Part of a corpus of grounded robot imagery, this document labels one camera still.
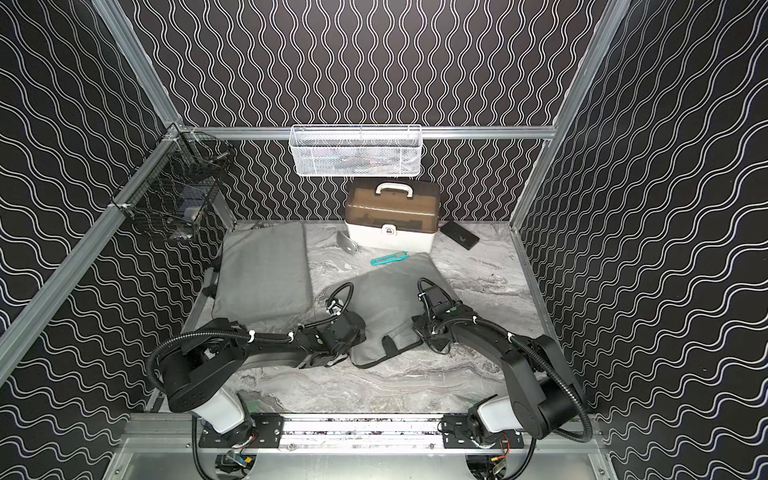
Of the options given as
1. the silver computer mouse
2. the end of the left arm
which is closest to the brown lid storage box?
the silver computer mouse

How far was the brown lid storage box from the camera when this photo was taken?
993mm

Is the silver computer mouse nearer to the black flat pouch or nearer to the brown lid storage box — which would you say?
the brown lid storage box

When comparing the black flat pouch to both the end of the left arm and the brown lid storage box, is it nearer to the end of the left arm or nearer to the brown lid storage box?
the brown lid storage box

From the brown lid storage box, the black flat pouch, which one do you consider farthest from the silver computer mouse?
the black flat pouch

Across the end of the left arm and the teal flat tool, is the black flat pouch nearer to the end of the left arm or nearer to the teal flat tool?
the teal flat tool

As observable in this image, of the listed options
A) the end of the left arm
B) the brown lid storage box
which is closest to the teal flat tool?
the brown lid storage box

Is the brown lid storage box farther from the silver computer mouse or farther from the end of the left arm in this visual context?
the end of the left arm

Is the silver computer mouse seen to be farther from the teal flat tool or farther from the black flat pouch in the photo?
the black flat pouch

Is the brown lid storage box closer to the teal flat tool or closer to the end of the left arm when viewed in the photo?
the teal flat tool
